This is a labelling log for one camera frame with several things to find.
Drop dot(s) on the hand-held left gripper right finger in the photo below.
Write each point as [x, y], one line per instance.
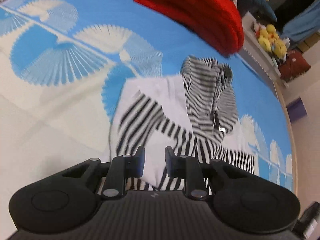
[170, 163]

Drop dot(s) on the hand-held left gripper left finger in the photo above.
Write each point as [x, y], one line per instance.
[140, 163]

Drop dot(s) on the black white striped garment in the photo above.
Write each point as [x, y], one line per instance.
[200, 110]

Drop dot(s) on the blue white printed blanket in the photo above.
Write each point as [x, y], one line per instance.
[75, 92]

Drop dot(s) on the purple box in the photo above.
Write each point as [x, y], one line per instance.
[297, 110]

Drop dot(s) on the white low shelf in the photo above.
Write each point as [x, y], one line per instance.
[260, 52]

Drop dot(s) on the red folded blanket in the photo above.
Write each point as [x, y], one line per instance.
[200, 12]

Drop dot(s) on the dark red bag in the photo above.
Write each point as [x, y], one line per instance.
[295, 65]

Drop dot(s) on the yellow plush toys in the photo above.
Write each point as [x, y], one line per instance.
[271, 40]

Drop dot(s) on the light blue cloth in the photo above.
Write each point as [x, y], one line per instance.
[303, 25]

